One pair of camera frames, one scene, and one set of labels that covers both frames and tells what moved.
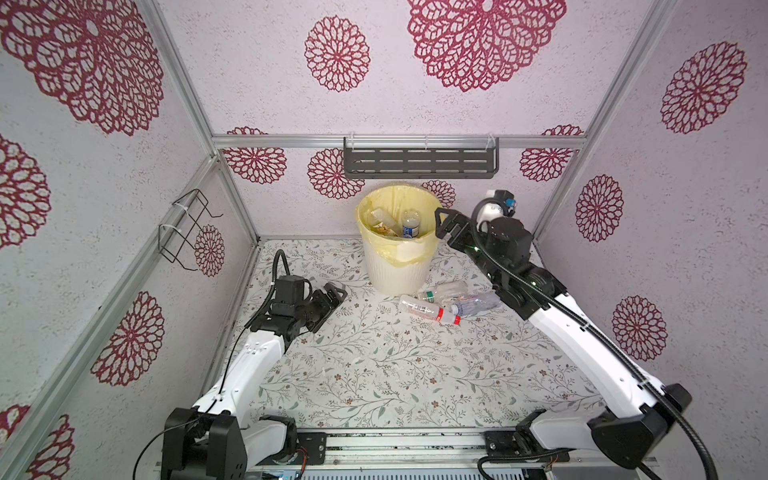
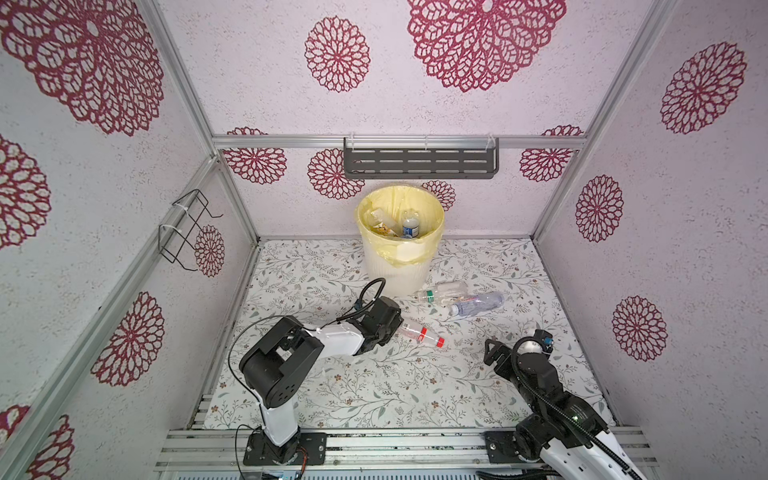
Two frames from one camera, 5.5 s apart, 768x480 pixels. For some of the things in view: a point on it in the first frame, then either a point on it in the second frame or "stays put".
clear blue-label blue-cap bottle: [411, 219] stays put
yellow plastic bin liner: [396, 199] stays put
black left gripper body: [313, 312] → [387, 332]
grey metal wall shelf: [420, 157] stays put
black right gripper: [454, 224] → [499, 349]
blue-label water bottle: [379, 218] stays put
